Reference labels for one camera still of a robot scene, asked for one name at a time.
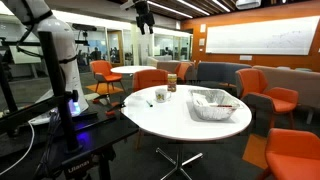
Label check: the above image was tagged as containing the beige sofa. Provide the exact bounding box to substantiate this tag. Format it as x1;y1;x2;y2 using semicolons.
252;65;320;125

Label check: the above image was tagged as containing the brown jar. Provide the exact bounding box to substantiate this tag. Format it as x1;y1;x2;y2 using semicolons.
166;73;178;93

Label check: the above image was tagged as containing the blue grey sofa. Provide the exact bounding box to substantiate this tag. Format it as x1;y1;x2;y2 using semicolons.
195;61;253;90

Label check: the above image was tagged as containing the wall whiteboard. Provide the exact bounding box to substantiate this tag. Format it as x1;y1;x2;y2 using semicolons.
205;15;320;56

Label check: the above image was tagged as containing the white cable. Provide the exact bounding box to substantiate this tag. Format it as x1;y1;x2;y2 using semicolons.
0;121;36;177

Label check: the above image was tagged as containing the black bar camera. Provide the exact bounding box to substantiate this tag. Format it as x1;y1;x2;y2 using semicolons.
71;22;98;33

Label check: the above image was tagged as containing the black Ulanzi mount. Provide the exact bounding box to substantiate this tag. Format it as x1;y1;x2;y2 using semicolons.
60;152;102;180

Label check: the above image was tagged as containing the orange black clamp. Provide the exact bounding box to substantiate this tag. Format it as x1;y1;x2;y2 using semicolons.
92;94;111;105
105;101;127;118

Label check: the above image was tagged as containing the black robot bench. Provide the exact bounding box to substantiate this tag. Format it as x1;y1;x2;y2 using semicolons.
0;99;140;180

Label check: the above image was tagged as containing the tan low sofa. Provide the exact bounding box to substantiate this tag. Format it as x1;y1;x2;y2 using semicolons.
146;56;197;75

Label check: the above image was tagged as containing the aluminium foil tray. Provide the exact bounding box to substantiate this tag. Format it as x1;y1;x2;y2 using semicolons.
188;88;242;122

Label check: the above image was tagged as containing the black camera stand pole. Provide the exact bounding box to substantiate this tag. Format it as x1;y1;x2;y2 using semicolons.
0;31;82;155

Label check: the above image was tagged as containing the small white round table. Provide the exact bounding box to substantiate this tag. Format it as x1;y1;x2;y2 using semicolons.
110;65;158;75

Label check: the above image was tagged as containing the white printed mug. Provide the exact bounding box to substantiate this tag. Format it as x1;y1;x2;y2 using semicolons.
154;87;172;104

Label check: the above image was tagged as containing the white ceiling projector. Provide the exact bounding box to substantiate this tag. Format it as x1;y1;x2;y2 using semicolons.
235;0;262;11

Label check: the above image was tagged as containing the orange armchair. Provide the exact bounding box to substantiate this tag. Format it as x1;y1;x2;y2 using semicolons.
257;127;320;180
174;61;195;83
89;59;127;95
132;68;171;93
235;67;300;130

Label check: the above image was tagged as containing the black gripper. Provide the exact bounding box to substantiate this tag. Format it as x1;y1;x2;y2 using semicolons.
133;0;156;36

